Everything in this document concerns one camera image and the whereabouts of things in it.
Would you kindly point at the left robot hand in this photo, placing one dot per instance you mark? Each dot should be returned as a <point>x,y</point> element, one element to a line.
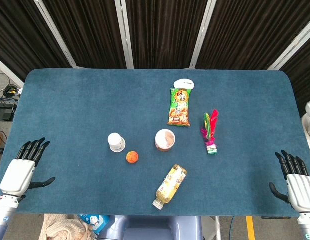
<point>17,175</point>

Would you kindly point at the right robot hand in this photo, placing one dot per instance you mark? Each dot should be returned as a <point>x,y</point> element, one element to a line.
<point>301,190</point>

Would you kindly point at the white paper cup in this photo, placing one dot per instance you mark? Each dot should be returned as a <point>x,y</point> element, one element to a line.
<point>116,143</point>

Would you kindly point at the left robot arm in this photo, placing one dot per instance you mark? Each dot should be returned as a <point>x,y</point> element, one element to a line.
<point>3,215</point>

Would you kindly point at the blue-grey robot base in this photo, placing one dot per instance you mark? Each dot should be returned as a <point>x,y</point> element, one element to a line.
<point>150,228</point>

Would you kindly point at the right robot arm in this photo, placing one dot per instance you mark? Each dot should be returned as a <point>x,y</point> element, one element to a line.
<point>307,226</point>

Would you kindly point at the orange ball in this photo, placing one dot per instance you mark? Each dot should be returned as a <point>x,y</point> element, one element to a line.
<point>132,157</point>

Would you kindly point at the black power box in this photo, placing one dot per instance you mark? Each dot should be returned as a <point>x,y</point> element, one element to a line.
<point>3,112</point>

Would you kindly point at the beige knitted cloth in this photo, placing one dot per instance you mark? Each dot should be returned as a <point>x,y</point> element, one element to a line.
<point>60,228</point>

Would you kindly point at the blue and white package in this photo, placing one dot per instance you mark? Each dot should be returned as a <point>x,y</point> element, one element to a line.
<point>95,222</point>

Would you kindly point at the white metal stand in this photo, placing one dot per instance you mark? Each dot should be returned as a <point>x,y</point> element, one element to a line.
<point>215,227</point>

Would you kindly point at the blue felt table mat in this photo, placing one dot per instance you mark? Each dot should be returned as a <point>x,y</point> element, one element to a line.
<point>82,105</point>

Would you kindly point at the colourful feather shuttlecock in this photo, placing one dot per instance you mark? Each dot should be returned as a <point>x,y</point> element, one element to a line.
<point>210,140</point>

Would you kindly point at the yellow tea bottle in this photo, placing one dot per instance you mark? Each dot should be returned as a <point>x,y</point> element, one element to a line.
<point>171,186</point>

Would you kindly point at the dark brown curtain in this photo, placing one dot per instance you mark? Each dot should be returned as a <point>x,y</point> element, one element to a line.
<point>247,32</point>
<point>90,32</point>
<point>165,32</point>
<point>20,32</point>

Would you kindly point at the clear jar of rubber bands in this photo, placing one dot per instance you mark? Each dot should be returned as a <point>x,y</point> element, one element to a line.
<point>165,140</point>

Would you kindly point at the green snack bag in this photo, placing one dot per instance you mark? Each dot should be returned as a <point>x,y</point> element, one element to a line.
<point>179,107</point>

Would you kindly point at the white oval plastic object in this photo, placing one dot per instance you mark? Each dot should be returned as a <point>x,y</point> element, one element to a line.
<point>184,83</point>

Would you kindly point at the white frame post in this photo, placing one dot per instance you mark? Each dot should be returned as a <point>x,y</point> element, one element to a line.
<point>8,72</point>
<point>202,35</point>
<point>125,32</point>
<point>293,42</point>
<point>56,32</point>

